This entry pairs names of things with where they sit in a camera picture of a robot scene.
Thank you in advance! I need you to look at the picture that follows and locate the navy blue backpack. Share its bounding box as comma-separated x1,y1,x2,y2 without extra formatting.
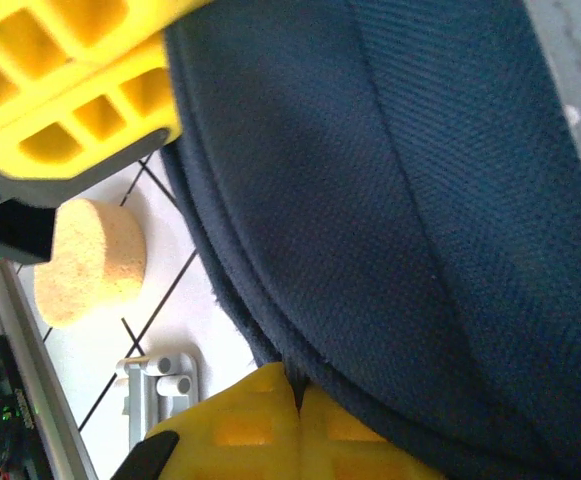
162,0,581,480

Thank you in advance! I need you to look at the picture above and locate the silver metal hinge block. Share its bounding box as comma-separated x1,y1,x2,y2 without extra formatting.
114,352,200,449

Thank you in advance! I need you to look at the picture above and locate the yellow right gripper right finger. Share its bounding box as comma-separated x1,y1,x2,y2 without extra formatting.
112,362,446,480

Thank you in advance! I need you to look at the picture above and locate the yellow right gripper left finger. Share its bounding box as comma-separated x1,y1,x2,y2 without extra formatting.
0,0,206,266

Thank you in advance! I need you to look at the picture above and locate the round yellow sponge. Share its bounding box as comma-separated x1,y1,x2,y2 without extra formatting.
33,198,148,329

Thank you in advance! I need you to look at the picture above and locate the aluminium front rail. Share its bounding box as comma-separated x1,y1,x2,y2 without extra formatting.
0,249,102,480

